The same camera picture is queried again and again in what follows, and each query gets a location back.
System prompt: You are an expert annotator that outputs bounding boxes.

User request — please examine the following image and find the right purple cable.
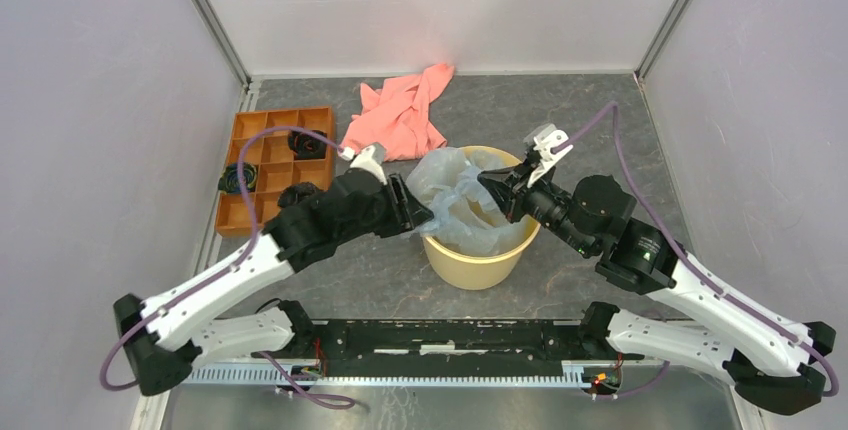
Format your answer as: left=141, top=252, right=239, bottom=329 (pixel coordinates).
left=556, top=100, right=840, bottom=398

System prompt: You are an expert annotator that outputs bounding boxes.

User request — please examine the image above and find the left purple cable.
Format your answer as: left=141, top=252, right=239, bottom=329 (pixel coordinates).
left=99, top=126, right=346, bottom=392

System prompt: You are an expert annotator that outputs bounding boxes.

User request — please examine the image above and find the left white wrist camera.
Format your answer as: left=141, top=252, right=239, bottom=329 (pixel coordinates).
left=338, top=143, right=388, bottom=185

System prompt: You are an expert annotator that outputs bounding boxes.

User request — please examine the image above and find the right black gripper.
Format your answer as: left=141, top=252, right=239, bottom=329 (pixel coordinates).
left=477, top=154, right=595, bottom=255

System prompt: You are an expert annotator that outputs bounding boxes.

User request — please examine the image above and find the purple cable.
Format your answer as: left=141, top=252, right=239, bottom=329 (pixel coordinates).
left=99, top=126, right=346, bottom=392
left=556, top=100, right=840, bottom=398

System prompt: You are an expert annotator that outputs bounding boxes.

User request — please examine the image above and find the orange compartment tray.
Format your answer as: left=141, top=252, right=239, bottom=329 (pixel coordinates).
left=215, top=106, right=335, bottom=237

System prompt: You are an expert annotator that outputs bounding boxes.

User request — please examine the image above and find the pink cloth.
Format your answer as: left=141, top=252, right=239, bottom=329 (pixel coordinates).
left=341, top=63, right=455, bottom=161

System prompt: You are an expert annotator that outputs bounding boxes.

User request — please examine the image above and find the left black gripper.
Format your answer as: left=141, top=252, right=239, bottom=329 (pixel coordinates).
left=338, top=170, right=433, bottom=243

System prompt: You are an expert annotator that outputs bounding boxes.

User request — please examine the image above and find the yellow trash bin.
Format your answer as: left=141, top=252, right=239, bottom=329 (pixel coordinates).
left=417, top=146, right=539, bottom=290

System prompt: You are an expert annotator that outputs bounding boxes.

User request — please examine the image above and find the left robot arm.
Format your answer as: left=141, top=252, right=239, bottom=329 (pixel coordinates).
left=113, top=169, right=434, bottom=396

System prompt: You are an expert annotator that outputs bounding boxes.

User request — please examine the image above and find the blue green rolled sock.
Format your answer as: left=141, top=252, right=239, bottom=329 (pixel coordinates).
left=217, top=162, right=259, bottom=195

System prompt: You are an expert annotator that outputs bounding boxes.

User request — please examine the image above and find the blue plastic trash bag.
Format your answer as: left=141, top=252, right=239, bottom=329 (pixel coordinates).
left=406, top=147, right=530, bottom=257

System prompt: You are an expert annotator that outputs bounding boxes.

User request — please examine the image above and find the right aluminium corner post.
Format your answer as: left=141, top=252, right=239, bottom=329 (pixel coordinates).
left=633, top=0, right=692, bottom=86

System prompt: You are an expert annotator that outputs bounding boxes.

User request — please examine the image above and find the black rolled sock upper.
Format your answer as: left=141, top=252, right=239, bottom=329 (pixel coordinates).
left=287, top=130, right=327, bottom=160

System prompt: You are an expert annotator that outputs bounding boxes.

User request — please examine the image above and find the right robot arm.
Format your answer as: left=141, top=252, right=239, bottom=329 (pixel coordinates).
left=478, top=160, right=839, bottom=415

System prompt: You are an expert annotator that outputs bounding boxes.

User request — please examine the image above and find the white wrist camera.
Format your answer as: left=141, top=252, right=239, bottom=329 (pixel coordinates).
left=338, top=143, right=388, bottom=185
left=523, top=123, right=574, bottom=188

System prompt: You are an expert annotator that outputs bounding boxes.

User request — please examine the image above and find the black rolled sock lower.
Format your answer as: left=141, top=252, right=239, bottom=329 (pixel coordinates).
left=277, top=181, right=324, bottom=209

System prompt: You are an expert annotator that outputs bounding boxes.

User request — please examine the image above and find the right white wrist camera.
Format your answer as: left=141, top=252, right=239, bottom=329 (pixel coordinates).
left=523, top=123, right=574, bottom=188

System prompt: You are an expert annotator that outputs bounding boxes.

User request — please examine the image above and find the left aluminium corner post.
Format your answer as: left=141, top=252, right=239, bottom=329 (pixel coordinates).
left=191, top=0, right=252, bottom=88

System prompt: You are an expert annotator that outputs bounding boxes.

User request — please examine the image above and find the aluminium corner post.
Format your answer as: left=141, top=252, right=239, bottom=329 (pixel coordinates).
left=191, top=0, right=252, bottom=88
left=633, top=0, right=692, bottom=86

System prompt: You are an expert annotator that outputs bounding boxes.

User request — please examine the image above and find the black rolled sock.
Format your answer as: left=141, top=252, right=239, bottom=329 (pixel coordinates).
left=287, top=130, right=327, bottom=160
left=277, top=181, right=324, bottom=209

